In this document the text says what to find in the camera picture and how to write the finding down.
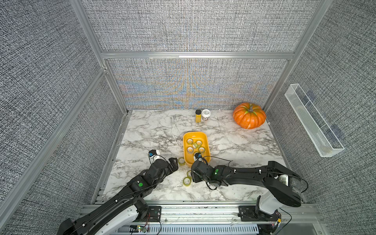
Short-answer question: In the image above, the grey clear tape roll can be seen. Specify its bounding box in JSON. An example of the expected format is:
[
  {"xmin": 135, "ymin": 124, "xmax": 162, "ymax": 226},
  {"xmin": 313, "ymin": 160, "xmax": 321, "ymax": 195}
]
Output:
[{"xmin": 187, "ymin": 146, "xmax": 194, "ymax": 154}]

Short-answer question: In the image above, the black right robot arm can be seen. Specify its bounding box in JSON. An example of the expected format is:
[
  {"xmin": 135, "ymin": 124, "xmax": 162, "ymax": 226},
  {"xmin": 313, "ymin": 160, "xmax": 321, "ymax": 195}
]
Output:
[{"xmin": 191, "ymin": 161, "xmax": 301, "ymax": 207}]

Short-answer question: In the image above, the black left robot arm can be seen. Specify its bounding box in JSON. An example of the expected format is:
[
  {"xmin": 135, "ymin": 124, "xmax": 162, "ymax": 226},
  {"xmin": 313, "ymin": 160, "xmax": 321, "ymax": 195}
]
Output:
[{"xmin": 57, "ymin": 158, "xmax": 179, "ymax": 235}]

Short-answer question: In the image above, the yellow plastic storage box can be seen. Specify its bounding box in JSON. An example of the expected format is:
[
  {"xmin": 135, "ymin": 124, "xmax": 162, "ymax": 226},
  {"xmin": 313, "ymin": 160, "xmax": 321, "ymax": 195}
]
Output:
[{"xmin": 183, "ymin": 132, "xmax": 211, "ymax": 167}]

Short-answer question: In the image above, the yellow spice jar black lid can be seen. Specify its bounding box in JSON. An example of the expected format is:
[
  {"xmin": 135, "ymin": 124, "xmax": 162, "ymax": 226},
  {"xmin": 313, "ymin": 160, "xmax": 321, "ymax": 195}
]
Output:
[{"xmin": 195, "ymin": 110, "xmax": 202, "ymax": 123}]

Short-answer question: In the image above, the orange decorative pumpkin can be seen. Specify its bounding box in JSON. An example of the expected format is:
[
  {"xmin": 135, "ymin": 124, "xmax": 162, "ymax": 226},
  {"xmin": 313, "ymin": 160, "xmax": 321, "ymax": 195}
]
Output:
[{"xmin": 233, "ymin": 102, "xmax": 266, "ymax": 129}]

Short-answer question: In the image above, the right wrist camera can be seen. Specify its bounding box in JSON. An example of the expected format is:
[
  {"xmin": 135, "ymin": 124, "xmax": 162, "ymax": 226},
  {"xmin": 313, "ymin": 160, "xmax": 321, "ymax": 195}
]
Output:
[{"xmin": 194, "ymin": 152, "xmax": 202, "ymax": 161}]

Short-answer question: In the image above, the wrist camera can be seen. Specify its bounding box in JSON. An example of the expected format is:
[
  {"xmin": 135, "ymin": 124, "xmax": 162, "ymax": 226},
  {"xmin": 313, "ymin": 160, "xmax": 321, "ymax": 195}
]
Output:
[
  {"xmin": 194, "ymin": 152, "xmax": 202, "ymax": 161},
  {"xmin": 148, "ymin": 149, "xmax": 160, "ymax": 161}
]

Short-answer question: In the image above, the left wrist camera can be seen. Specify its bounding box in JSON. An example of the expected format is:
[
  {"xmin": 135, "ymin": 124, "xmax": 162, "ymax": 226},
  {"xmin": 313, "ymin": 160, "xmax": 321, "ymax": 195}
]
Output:
[{"xmin": 148, "ymin": 149, "xmax": 160, "ymax": 161}]

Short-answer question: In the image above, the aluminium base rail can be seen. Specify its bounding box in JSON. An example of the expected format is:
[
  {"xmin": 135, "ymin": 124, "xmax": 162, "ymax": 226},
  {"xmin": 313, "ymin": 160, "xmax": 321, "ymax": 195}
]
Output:
[{"xmin": 82, "ymin": 201, "xmax": 321, "ymax": 235}]

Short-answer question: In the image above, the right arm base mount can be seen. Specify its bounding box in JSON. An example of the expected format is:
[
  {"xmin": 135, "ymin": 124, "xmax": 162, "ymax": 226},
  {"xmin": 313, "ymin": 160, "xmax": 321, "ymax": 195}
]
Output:
[{"xmin": 238, "ymin": 193, "xmax": 282, "ymax": 226}]

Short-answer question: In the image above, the clear acrylic wall shelf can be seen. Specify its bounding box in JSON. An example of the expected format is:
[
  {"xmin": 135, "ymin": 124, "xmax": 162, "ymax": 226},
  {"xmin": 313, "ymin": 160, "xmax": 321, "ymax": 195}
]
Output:
[{"xmin": 285, "ymin": 84, "xmax": 345, "ymax": 157}]

